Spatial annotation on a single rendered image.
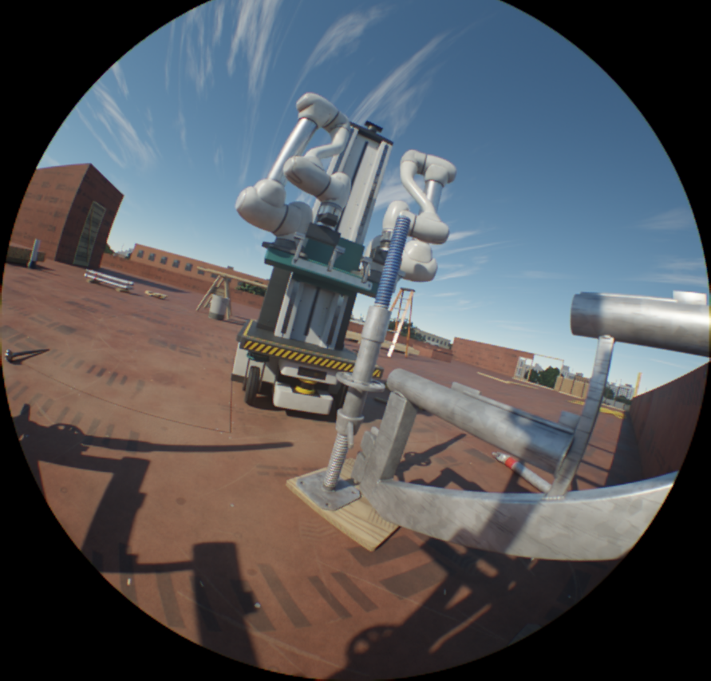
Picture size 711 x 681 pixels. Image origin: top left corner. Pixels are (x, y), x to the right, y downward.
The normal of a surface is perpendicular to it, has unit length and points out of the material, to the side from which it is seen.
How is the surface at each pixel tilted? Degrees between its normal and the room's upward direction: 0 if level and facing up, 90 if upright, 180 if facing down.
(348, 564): 0
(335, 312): 90
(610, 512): 90
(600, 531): 90
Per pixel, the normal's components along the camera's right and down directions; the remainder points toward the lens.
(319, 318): 0.36, 0.10
